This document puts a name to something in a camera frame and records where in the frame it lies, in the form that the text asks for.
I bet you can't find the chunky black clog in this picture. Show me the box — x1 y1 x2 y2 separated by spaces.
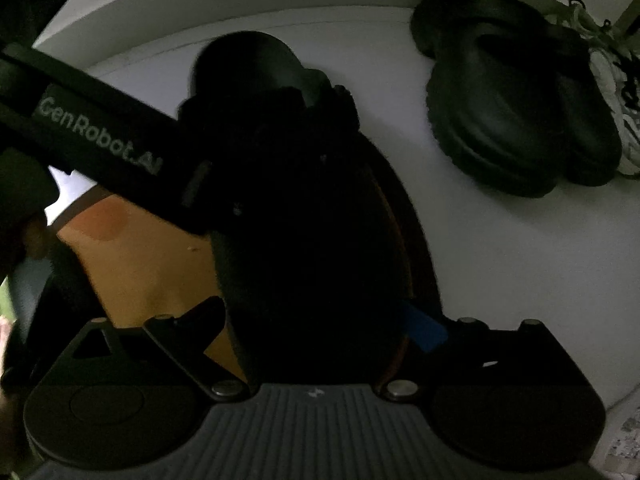
545 20 625 187
411 0 608 198

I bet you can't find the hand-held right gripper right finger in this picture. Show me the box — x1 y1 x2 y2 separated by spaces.
380 300 596 403

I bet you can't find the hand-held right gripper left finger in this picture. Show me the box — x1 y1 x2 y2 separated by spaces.
37 296 251 403

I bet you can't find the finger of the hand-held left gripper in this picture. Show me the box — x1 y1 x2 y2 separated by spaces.
181 157 215 237

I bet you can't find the person's left hand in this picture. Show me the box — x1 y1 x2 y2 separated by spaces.
0 149 60 281

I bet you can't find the orange round floor mat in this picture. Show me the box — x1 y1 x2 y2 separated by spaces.
55 130 443 386

